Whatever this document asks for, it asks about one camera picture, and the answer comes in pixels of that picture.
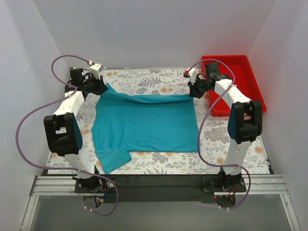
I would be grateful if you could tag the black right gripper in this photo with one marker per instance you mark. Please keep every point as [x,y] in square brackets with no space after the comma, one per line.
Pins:
[194,87]

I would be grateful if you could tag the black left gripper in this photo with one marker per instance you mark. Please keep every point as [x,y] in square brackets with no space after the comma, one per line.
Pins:
[100,86]

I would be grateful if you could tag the teal t shirt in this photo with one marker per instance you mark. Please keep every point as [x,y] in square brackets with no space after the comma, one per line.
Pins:
[142,123]

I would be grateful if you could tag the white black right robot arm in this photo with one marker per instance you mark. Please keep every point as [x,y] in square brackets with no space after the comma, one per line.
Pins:
[245,119]

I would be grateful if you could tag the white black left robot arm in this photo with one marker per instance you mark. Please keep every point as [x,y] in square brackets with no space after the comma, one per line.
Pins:
[62,131]

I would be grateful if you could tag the red plastic tray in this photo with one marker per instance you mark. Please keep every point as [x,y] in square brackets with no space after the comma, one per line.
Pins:
[244,79]

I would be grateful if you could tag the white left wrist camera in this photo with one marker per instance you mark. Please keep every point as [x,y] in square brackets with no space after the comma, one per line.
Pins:
[96,69]

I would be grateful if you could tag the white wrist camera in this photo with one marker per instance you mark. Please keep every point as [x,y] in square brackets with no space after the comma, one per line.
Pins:
[191,74]
[96,69]

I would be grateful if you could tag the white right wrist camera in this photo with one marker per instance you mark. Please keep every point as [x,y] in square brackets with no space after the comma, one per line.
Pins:
[191,74]

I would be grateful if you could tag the aluminium frame rail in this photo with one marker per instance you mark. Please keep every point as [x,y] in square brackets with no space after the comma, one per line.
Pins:
[161,203]

